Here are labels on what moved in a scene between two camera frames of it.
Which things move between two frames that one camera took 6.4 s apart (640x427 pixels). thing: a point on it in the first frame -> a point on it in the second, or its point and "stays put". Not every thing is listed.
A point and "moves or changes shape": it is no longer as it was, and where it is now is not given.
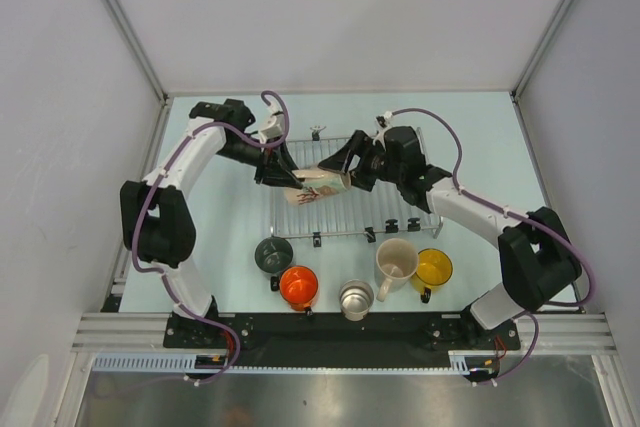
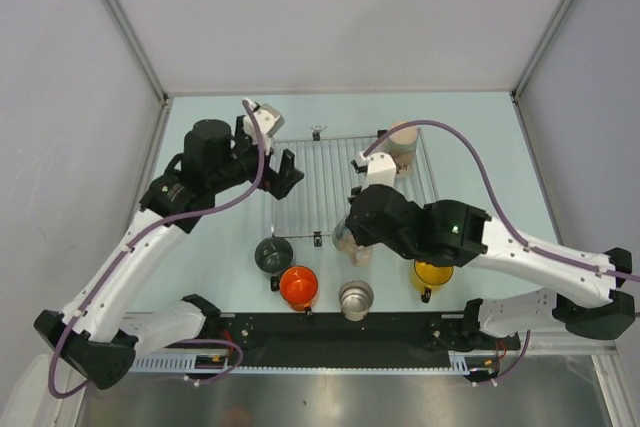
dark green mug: (274, 255) stays put
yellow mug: (434, 268) stays put
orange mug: (298, 287) stays put
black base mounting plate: (328, 339) stays put
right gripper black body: (375, 159) -> (403, 246)
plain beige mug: (396, 261) -> (344, 240)
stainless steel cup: (356, 298) stays put
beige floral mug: (316, 182) moves or changes shape
